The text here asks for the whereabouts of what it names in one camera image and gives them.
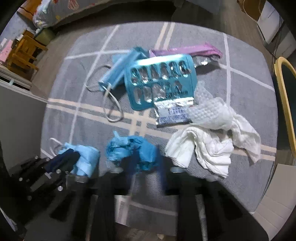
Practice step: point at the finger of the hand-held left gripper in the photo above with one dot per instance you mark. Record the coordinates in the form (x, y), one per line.
(72, 163)
(61, 158)

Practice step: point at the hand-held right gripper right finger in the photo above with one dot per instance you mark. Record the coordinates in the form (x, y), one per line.
(162, 173)

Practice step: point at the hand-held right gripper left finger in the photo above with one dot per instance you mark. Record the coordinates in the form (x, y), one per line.
(131, 169)

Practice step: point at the blue face mask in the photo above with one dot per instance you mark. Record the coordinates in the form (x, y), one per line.
(124, 67)
(86, 160)

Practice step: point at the blue plastic packet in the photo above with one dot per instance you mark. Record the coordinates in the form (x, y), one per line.
(120, 148)

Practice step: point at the white tissue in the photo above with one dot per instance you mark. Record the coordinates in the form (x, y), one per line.
(208, 148)

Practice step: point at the silver foil packet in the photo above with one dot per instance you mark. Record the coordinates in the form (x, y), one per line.
(173, 113)

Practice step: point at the teal blister pack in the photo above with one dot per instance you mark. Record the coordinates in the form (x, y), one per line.
(161, 81)

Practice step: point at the purple wrapper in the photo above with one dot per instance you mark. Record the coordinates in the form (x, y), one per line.
(185, 49)

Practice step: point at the yellow-rimmed teal bin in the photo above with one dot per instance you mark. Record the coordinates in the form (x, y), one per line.
(285, 92)

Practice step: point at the grey checked mat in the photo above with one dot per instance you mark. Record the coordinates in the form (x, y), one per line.
(161, 143)

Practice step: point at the wooden stool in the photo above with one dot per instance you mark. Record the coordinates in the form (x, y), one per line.
(25, 49)

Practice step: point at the white panelled furniture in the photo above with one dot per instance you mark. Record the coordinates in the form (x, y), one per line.
(277, 197)

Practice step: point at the pink box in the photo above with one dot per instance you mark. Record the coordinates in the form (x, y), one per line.
(5, 51)

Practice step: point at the small green bin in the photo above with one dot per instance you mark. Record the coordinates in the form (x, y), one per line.
(45, 36)

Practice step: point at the white tall appliance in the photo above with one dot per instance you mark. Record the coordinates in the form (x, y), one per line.
(275, 23)

